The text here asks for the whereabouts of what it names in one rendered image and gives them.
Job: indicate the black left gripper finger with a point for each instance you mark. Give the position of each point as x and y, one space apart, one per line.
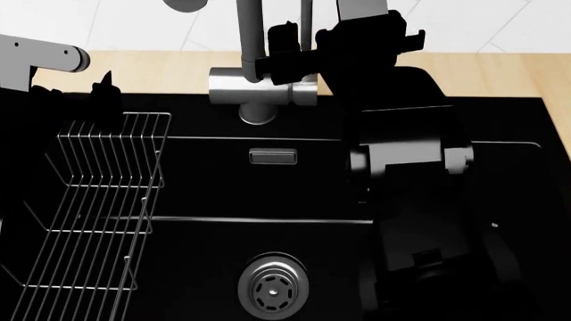
107 97

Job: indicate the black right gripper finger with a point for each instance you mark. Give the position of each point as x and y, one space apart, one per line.
285 68
283 37

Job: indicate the grey metal faucet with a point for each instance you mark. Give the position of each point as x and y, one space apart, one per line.
232 87

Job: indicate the black kitchen sink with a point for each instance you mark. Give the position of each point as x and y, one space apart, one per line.
223 187

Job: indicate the rectangular metal overflow plate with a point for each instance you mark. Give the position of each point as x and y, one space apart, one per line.
273 156

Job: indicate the round metal drain strainer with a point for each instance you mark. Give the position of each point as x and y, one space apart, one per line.
273 288

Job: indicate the grey right gripper camera mount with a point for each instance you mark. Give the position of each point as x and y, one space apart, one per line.
360 10

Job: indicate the grey gripper camera mount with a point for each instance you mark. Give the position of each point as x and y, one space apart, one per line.
35 58
360 10

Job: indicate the grey left gripper camera mount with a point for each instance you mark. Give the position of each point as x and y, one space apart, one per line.
35 58

